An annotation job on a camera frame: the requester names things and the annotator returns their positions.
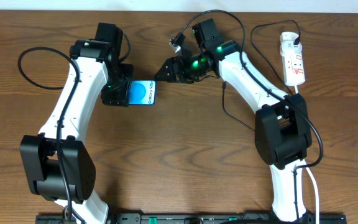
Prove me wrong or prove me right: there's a blue Samsung smartphone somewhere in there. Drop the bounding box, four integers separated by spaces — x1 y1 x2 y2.
129 80 157 106

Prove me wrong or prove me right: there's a black USB charging cable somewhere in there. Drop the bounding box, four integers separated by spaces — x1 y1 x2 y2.
221 19 301 132

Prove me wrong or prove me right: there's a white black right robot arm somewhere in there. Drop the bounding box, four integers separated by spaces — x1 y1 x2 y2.
154 19 311 222

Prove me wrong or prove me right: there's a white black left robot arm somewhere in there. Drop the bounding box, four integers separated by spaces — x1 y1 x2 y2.
19 22 134 223

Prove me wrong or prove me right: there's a white USB charger adapter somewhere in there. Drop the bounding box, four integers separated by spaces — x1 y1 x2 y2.
280 32 303 57

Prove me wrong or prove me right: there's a white power strip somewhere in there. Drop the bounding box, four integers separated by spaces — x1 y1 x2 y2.
282 54 305 86

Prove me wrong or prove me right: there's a white power strip cord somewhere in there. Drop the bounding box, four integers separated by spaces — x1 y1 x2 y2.
293 84 320 215

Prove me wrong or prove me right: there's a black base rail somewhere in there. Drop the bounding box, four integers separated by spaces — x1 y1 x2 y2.
35 211 347 224

